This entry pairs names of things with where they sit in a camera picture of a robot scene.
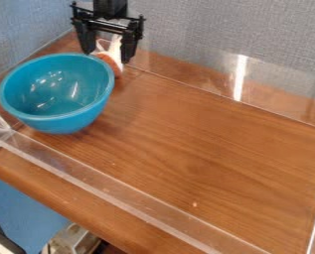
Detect white power strip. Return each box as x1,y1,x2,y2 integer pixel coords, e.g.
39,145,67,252
40,223,101,254

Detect blue plastic bowl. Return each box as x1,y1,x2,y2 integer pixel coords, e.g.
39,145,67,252
0,53,114,134

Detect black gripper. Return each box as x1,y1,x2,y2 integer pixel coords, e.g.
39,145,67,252
71,0,145,64

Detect white and brown toy mushroom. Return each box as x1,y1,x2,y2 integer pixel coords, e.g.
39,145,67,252
91,35,123,78

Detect clear acrylic barrier wall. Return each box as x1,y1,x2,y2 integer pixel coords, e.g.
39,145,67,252
0,22,315,254

